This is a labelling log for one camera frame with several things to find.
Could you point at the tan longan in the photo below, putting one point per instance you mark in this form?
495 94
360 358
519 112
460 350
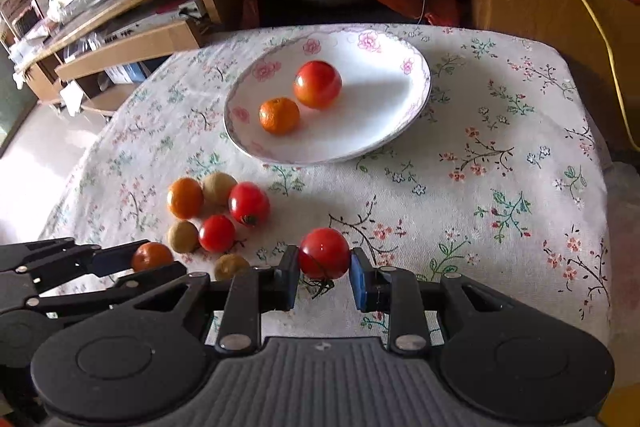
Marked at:
231 266
219 188
183 236

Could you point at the large red tomato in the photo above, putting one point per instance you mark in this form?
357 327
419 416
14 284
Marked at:
317 84

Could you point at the red tomato with dark calyx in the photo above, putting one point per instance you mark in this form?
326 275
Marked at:
249 203

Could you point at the silver media player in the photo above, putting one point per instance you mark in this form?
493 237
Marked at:
145 24

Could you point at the small orange mandarin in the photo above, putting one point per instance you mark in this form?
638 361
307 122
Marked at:
185 197
152 257
279 116

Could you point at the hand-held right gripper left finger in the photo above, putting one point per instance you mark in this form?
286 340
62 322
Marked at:
287 279

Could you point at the red tomato with green stem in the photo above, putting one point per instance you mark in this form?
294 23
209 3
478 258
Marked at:
324 259

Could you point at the small smooth red tomato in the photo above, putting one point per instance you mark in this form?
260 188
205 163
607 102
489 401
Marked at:
216 233

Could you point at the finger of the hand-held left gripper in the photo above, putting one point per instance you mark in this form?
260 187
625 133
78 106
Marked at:
115 259
150 279

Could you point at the white floral tablecloth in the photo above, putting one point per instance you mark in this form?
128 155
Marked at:
475 217

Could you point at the blue and white box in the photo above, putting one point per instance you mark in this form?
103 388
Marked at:
127 73

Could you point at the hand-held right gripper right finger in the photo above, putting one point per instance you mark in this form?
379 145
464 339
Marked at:
358 279

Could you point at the wooden desk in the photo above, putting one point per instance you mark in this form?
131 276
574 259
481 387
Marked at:
540 7

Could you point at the white floral rimmed plate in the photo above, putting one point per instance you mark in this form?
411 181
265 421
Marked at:
360 117

